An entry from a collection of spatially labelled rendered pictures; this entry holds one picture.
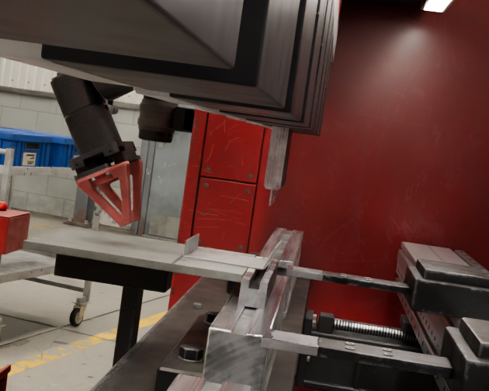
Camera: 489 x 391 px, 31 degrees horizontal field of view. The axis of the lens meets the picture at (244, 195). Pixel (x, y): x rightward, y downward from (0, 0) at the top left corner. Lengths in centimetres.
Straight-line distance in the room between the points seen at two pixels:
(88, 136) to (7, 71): 867
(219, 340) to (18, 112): 887
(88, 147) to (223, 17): 96
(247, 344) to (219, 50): 72
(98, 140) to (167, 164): 766
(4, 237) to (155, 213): 604
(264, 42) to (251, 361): 64
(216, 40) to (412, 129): 180
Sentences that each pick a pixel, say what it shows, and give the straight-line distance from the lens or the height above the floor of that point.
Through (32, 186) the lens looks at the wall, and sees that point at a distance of 956.
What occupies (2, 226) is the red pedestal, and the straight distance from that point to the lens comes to 284.
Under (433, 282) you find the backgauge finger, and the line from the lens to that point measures 104.
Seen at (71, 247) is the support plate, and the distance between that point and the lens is 106.
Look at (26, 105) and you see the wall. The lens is 963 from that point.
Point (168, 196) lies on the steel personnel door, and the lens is 876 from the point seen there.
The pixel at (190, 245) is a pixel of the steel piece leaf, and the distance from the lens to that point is 111.
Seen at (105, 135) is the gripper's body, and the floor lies 113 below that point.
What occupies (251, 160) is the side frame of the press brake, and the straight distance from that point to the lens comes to 195.
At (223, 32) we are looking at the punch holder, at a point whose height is 118.
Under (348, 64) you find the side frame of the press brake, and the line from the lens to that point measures 195.
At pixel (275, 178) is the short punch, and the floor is 111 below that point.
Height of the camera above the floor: 116
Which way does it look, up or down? 4 degrees down
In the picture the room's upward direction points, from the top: 8 degrees clockwise
